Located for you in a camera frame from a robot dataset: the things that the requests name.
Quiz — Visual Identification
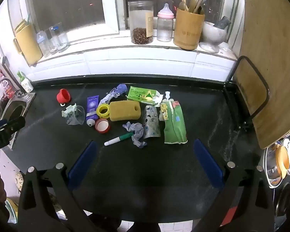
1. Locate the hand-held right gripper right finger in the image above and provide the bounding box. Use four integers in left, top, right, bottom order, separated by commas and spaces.
193, 139, 275, 232

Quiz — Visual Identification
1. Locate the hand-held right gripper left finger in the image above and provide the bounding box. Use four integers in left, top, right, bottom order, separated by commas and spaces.
17, 140, 99, 232

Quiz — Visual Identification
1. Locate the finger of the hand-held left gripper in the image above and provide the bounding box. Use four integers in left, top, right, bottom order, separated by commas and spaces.
0, 115, 26, 136

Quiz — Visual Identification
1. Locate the green white marker pen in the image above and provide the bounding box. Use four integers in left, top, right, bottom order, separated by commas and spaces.
104, 132, 134, 147

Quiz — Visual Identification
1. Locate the red rimmed lid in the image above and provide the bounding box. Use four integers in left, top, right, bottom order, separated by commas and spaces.
94, 118, 111, 134

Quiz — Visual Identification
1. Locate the clear plastic mask cup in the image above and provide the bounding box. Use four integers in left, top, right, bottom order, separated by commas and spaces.
61, 103, 86, 126

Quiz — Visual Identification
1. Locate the green spout pouch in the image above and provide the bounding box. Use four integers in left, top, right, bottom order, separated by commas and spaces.
158, 91, 188, 145

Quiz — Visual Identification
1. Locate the red silicone cup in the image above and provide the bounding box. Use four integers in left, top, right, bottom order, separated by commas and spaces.
56, 88, 72, 103

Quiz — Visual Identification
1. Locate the purple tube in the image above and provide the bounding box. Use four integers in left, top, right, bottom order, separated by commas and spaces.
86, 96, 100, 127

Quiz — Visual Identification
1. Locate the yellow tape roll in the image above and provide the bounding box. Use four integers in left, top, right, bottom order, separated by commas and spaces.
96, 103, 111, 119

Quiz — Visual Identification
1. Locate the blue grey cloth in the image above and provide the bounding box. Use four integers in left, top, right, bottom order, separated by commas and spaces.
122, 121, 148, 149

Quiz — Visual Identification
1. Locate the yellow sponge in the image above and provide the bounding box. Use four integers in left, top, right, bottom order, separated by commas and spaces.
109, 100, 142, 122

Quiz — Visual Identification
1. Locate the silver patterned wrapper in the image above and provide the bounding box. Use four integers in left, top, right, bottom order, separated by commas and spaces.
141, 105, 161, 139

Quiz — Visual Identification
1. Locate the blue white wrapper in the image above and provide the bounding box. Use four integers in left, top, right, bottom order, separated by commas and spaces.
99, 84, 128, 106

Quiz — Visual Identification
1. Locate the green white box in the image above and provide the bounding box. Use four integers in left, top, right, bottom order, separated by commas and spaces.
126, 86, 164, 108

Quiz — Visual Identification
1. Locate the steel sink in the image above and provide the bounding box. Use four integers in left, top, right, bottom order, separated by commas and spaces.
0, 92, 37, 151

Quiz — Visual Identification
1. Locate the red printed packet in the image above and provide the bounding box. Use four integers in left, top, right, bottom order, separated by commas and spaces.
2, 79, 17, 99

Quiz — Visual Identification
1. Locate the green pump soap bottle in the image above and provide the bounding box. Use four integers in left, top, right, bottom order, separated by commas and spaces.
17, 71, 34, 93

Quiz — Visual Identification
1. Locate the metal faucet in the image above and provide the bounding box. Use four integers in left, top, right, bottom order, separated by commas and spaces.
0, 77, 15, 97

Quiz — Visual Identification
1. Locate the floral bowl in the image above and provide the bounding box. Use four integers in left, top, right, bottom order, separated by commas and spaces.
14, 171, 25, 192

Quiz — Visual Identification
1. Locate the steel pot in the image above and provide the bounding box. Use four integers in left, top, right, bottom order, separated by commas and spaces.
263, 132, 290, 189

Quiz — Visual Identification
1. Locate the orange bowl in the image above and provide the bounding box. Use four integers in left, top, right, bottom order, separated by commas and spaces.
275, 143, 290, 177

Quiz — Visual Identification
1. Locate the blue baby bottle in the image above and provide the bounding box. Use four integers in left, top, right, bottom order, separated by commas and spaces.
36, 30, 52, 58

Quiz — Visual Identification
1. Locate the clear drinking glass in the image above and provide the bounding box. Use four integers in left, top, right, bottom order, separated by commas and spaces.
55, 22, 71, 50
49, 26, 64, 54

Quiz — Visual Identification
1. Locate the black metal rack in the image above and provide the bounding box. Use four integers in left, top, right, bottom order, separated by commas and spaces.
223, 55, 270, 130

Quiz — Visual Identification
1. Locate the white stone mortar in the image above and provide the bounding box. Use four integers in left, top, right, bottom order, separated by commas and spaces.
199, 21, 227, 54

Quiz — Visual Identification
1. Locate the large wooden cutting board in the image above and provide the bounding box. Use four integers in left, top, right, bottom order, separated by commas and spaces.
236, 0, 290, 149

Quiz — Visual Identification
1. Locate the bamboo utensil holder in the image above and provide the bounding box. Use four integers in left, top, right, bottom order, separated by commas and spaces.
172, 7, 206, 51

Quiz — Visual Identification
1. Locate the grey stone pestle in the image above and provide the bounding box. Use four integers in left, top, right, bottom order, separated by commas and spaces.
213, 16, 232, 30

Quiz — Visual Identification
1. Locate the pink baby bottle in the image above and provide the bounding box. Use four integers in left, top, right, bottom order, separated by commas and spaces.
157, 3, 175, 42

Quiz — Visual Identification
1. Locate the clear plastic spice jar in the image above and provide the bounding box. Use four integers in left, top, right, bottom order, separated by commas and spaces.
128, 1, 155, 45

